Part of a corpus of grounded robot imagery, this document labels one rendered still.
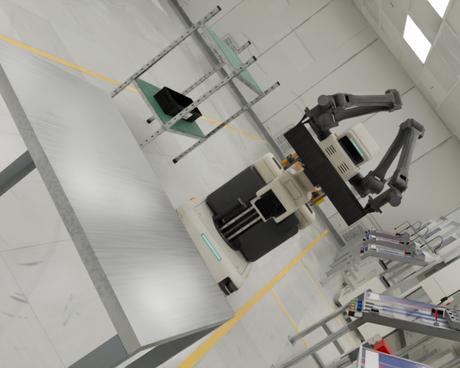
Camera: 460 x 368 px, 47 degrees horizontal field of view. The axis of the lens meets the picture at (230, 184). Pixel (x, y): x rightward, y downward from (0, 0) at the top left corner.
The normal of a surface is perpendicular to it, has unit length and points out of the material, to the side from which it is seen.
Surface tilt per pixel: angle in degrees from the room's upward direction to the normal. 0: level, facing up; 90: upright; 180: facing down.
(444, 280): 90
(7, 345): 0
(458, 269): 90
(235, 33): 90
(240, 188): 90
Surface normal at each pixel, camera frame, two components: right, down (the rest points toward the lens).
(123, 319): -0.34, -0.13
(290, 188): -0.29, 0.19
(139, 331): 0.79, -0.57
